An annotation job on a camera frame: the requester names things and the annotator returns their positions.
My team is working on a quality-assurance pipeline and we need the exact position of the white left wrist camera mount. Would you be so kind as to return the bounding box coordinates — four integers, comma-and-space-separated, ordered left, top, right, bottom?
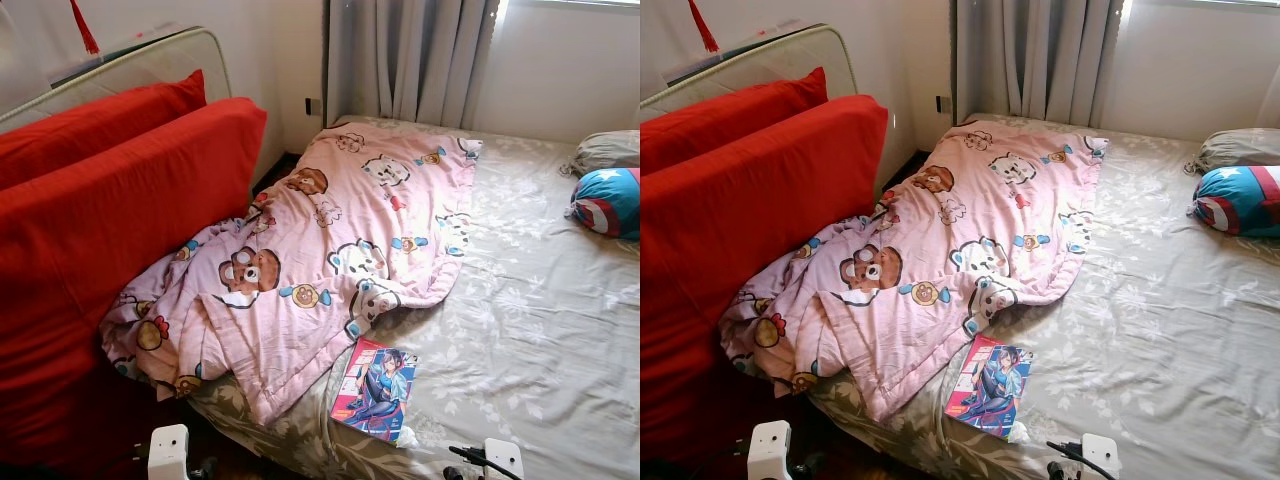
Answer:
148, 424, 191, 480
747, 420, 793, 480

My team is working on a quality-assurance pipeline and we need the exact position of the blue red shield print pillow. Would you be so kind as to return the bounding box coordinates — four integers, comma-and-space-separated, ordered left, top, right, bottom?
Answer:
1188, 165, 1280, 238
568, 167, 641, 241

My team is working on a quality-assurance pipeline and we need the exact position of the red hanging tassel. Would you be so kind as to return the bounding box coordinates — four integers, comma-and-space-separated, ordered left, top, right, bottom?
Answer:
688, 0, 721, 54
68, 0, 101, 56

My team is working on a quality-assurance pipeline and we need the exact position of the grey floral pillow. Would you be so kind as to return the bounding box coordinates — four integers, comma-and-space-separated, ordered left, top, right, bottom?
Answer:
1185, 128, 1280, 176
560, 130, 641, 179

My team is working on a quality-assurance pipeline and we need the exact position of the anime cover comic book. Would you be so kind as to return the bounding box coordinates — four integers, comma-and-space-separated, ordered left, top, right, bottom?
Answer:
330, 337, 419, 446
943, 335, 1034, 441

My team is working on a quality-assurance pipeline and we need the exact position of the pale green quilted mattress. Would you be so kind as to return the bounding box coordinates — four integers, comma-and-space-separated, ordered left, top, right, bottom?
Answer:
640, 25, 859, 113
0, 27, 233, 136

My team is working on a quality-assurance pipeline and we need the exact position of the pale pink flat board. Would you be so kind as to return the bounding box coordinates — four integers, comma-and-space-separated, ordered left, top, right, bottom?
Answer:
50, 22, 186, 89
660, 18, 816, 86

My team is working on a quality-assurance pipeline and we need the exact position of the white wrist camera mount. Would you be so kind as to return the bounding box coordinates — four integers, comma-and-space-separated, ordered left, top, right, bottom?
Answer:
747, 420, 793, 480
148, 424, 191, 480
1080, 432, 1121, 480
483, 438, 525, 480

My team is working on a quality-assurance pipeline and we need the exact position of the red fabric cushion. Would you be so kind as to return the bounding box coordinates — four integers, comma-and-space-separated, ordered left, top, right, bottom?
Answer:
0, 70, 208, 191
0, 97, 269, 471
640, 95, 889, 466
640, 67, 829, 176

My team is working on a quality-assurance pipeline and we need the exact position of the pink cartoon print quilt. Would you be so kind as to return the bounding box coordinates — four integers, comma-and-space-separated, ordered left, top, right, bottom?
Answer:
100, 122, 483, 426
718, 120, 1109, 423

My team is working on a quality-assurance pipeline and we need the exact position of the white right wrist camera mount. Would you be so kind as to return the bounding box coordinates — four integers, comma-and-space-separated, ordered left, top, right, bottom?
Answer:
1080, 432, 1121, 480
483, 438, 525, 480

